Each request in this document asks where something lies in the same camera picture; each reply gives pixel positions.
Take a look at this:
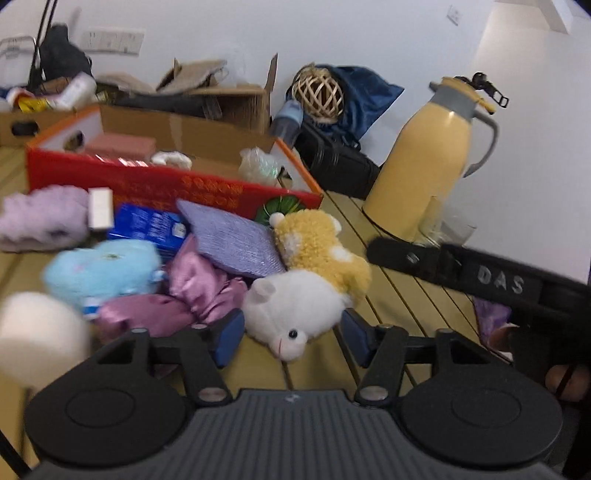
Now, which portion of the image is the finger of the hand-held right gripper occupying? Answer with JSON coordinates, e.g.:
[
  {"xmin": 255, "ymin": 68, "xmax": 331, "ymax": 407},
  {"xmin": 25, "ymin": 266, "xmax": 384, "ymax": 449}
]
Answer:
[{"xmin": 366, "ymin": 237, "xmax": 447, "ymax": 281}]

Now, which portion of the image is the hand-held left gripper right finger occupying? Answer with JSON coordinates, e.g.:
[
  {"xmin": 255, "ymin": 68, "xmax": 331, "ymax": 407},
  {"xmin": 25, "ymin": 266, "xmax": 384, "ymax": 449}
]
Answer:
[{"xmin": 341, "ymin": 308, "xmax": 511, "ymax": 409}]

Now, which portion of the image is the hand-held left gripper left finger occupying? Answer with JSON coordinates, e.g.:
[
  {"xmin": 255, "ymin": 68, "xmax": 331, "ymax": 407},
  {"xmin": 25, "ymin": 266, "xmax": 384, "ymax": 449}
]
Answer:
[{"xmin": 92, "ymin": 308, "xmax": 246, "ymax": 408}]

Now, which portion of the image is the pink satin cloth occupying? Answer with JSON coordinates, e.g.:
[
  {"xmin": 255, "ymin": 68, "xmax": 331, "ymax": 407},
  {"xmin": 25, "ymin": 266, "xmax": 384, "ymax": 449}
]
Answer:
[{"xmin": 90, "ymin": 234, "xmax": 250, "ymax": 344}]

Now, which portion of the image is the white plush toy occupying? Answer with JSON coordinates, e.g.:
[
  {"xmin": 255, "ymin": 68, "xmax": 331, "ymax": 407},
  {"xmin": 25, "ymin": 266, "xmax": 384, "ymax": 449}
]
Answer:
[{"xmin": 242, "ymin": 270, "xmax": 354, "ymax": 363}]

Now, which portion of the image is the yellow plush toy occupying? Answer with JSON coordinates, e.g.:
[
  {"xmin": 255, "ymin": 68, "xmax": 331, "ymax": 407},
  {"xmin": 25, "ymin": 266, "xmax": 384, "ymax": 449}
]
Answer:
[{"xmin": 269, "ymin": 209, "xmax": 373, "ymax": 308}]

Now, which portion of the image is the blue plush toy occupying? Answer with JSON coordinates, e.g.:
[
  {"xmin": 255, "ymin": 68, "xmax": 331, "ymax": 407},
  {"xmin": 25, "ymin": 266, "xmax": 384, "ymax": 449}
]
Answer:
[{"xmin": 42, "ymin": 239, "xmax": 165, "ymax": 315}]

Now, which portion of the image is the red cardboard box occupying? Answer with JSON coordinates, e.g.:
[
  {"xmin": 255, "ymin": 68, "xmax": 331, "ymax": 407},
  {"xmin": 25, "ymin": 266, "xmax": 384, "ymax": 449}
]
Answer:
[{"xmin": 25, "ymin": 105, "xmax": 324, "ymax": 225}]

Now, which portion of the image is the cream foam ball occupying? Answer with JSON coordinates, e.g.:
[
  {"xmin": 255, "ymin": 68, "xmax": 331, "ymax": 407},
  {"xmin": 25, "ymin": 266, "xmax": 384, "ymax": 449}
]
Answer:
[{"xmin": 0, "ymin": 292, "xmax": 93, "ymax": 392}]

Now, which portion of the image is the lavender fluffy headband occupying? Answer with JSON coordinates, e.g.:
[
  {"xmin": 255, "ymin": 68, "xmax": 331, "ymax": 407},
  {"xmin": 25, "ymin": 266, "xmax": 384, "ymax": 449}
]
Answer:
[{"xmin": 0, "ymin": 185, "xmax": 93, "ymax": 253}]

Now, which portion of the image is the person's right hand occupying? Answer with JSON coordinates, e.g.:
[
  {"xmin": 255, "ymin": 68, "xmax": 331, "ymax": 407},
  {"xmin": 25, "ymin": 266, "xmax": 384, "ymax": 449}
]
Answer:
[{"xmin": 545, "ymin": 364, "xmax": 579, "ymax": 400}]

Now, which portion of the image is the clear glass cup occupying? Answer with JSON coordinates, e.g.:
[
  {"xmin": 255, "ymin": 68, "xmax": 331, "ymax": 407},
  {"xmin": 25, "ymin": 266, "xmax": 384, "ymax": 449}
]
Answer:
[{"xmin": 418, "ymin": 196, "xmax": 477, "ymax": 248}]

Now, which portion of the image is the purple knit pad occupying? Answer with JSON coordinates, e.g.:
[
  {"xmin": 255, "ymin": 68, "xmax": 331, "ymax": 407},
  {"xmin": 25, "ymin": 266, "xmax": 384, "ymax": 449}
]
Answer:
[{"xmin": 176, "ymin": 199, "xmax": 287, "ymax": 279}]

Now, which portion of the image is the yellow thermos jug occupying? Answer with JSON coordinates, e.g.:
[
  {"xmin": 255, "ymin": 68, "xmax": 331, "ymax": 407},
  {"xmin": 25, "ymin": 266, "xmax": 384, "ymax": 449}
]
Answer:
[{"xmin": 361, "ymin": 76, "xmax": 500, "ymax": 243}]

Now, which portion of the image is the black bag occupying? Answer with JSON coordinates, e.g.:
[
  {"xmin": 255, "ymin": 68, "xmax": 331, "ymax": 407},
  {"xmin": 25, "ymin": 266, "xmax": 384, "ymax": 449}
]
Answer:
[{"xmin": 293, "ymin": 121, "xmax": 382, "ymax": 200}]

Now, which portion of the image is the blue tissue packet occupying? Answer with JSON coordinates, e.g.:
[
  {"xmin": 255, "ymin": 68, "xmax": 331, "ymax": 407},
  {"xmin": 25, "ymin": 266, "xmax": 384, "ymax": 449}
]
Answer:
[{"xmin": 107, "ymin": 203, "xmax": 191, "ymax": 256}]

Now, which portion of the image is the blue cloth bag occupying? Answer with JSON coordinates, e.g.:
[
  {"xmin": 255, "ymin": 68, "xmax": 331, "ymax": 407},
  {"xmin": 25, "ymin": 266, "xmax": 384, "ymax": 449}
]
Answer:
[{"xmin": 286, "ymin": 65, "xmax": 406, "ymax": 149}]

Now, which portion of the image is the clear plastic bag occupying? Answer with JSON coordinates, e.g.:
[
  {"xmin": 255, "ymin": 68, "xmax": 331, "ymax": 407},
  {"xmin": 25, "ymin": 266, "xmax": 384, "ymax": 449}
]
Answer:
[{"xmin": 239, "ymin": 147, "xmax": 283, "ymax": 186}]

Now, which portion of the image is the blue water bottle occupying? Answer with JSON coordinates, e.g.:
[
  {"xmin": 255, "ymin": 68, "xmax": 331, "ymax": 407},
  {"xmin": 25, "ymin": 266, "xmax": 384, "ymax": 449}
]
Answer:
[{"xmin": 270, "ymin": 99, "xmax": 305, "ymax": 144}]

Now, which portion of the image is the small white box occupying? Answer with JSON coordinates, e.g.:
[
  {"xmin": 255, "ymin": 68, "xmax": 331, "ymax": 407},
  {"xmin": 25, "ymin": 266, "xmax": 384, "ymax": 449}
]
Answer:
[{"xmin": 87, "ymin": 187, "xmax": 115, "ymax": 232}]

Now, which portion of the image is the wicker ball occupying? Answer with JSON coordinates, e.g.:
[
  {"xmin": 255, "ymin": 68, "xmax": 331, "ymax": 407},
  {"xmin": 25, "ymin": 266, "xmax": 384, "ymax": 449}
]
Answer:
[{"xmin": 292, "ymin": 67, "xmax": 346, "ymax": 124}]

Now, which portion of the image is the white knit cloth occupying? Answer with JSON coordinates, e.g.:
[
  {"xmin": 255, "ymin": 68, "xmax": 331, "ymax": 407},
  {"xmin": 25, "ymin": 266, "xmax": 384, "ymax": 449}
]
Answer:
[{"xmin": 151, "ymin": 150, "xmax": 193, "ymax": 169}]

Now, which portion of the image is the pink flat box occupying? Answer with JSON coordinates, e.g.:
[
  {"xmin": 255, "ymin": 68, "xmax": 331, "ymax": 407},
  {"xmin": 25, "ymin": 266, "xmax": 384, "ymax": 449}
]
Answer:
[{"xmin": 85, "ymin": 133, "xmax": 158, "ymax": 163}]

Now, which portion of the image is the open brown cardboard box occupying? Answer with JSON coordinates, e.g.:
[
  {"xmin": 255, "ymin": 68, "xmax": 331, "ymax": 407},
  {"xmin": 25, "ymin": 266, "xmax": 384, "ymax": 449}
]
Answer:
[{"xmin": 157, "ymin": 53, "xmax": 280, "ymax": 136}]

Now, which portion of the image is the dark cloth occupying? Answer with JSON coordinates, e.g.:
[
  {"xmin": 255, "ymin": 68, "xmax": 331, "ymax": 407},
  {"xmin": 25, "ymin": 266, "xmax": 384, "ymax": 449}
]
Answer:
[{"xmin": 113, "ymin": 92, "xmax": 218, "ymax": 119}]

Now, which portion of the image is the low brown cardboard box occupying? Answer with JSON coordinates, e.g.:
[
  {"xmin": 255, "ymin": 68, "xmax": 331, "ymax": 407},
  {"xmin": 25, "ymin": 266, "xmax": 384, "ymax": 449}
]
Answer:
[{"xmin": 0, "ymin": 108, "xmax": 88, "ymax": 148}]

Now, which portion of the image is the white container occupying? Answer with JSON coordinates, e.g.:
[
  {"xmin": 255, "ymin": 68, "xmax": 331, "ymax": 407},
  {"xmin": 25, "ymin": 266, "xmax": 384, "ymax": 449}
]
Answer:
[{"xmin": 58, "ymin": 71, "xmax": 98, "ymax": 112}]

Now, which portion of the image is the yellow packet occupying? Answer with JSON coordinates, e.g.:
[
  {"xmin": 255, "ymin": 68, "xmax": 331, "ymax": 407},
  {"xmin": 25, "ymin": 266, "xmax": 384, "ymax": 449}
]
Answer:
[{"xmin": 18, "ymin": 95, "xmax": 51, "ymax": 114}]

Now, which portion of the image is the black backpack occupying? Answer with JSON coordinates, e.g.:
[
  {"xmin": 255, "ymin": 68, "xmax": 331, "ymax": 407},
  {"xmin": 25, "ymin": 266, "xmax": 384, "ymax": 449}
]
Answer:
[{"xmin": 39, "ymin": 24, "xmax": 96, "ymax": 91}]

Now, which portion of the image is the folding hand trolley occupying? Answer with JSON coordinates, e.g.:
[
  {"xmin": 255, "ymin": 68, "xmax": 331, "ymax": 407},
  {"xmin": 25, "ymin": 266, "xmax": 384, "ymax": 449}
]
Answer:
[{"xmin": 0, "ymin": 0, "xmax": 62, "ymax": 89}]

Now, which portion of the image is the black strap buckle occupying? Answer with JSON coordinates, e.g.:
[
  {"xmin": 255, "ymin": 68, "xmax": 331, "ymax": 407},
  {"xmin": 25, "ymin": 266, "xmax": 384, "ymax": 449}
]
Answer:
[{"xmin": 470, "ymin": 71, "xmax": 510, "ymax": 110}]

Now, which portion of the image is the white wall socket panel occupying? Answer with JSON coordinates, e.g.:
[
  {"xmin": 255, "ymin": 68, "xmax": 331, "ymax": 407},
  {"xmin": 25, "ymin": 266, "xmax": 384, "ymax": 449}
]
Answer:
[{"xmin": 82, "ymin": 28, "xmax": 147, "ymax": 56}]

